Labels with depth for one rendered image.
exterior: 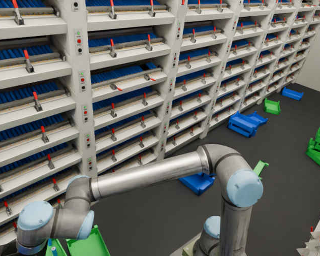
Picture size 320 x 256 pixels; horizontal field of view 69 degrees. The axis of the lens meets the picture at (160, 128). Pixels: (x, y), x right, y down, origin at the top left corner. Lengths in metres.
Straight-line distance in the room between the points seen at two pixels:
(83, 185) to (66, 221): 0.15
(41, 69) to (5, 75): 0.15
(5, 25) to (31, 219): 0.71
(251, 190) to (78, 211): 0.56
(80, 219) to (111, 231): 0.98
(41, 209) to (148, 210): 1.17
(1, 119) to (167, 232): 1.25
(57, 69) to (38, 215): 0.67
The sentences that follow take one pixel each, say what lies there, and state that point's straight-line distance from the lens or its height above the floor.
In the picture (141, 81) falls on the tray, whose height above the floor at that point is 0.90.
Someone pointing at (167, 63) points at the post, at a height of 0.99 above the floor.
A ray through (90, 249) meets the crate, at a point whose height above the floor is 0.00.
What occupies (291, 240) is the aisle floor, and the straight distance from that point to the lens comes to 2.13.
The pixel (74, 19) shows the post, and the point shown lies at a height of 1.30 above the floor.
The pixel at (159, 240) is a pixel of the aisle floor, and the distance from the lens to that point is 1.78.
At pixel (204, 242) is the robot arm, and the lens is 1.42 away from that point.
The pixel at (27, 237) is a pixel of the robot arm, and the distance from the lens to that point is 0.87.
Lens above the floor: 1.54
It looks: 35 degrees down
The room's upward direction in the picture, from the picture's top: 7 degrees clockwise
